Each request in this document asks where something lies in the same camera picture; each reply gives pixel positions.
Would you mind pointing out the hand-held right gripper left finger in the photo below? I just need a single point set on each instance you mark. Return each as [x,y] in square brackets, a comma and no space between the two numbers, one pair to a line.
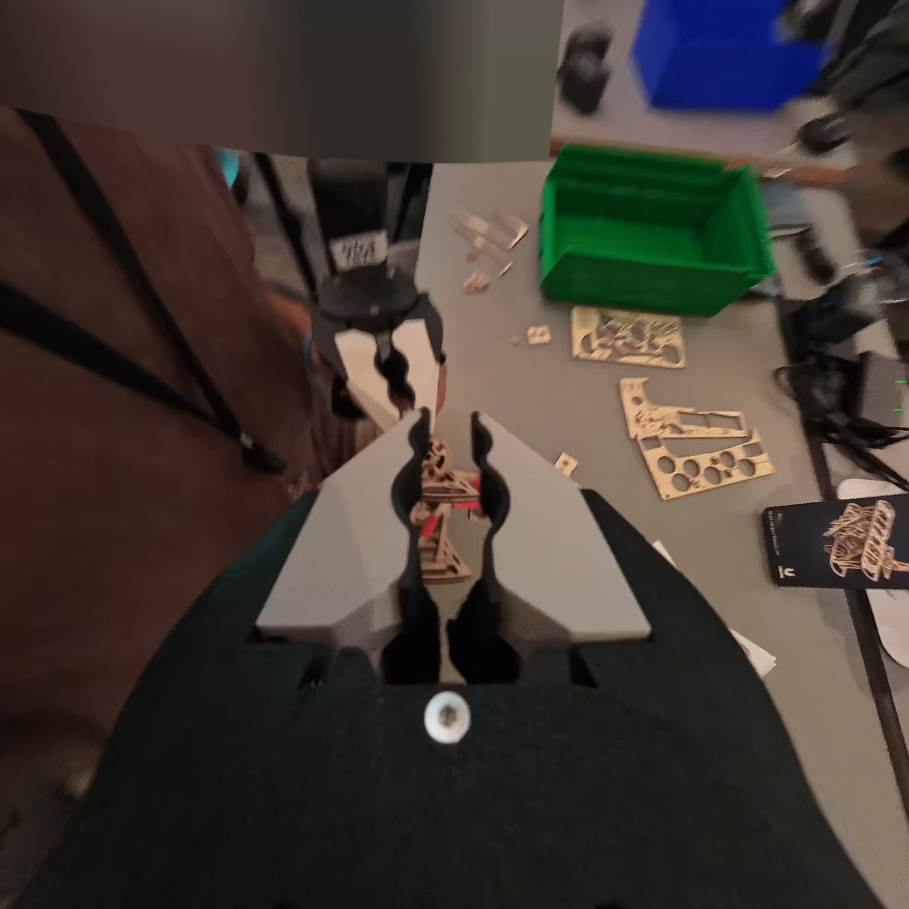
[334,554]

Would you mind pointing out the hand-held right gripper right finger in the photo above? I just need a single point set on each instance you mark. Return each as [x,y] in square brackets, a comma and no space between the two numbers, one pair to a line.
[561,561]

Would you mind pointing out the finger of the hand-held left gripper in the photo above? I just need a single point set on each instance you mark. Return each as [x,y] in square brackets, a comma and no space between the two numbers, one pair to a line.
[422,355]
[362,369]

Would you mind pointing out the wooden biplane model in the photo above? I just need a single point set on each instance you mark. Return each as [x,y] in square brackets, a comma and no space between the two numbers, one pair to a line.
[440,561]

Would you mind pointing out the grey desk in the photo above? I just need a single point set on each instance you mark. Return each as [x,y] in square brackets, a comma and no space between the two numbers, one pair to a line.
[497,369]

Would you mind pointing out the slotted wooden offcut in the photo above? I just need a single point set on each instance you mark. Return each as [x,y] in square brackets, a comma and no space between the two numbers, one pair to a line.
[476,282]

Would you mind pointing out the small square wooden offcut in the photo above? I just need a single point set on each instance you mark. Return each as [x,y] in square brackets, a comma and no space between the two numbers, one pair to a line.
[538,334]
[566,464]

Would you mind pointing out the wooden sheet with oval holes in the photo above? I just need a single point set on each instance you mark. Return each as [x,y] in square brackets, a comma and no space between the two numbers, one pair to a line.
[765,463]

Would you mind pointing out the brown sweater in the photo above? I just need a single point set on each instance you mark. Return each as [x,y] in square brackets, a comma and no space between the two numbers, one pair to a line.
[106,568]

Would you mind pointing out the wooden sheet with irregular holes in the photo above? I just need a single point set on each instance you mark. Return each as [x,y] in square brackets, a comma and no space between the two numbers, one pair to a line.
[674,359]

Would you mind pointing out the green plastic bin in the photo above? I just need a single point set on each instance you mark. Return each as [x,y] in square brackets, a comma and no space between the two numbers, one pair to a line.
[639,270]

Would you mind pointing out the black biplane product box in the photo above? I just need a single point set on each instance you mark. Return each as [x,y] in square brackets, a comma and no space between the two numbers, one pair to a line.
[802,547]

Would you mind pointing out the black rounded object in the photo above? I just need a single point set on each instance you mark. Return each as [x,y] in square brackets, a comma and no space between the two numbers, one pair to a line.
[586,67]

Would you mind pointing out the grey power bank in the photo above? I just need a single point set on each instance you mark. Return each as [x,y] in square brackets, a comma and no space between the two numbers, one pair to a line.
[845,305]

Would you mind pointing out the blue plastic bin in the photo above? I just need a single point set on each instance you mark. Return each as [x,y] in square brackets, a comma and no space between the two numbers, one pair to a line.
[710,57]

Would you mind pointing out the pale wooden frame offcut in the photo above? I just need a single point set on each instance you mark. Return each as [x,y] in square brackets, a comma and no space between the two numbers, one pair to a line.
[513,229]

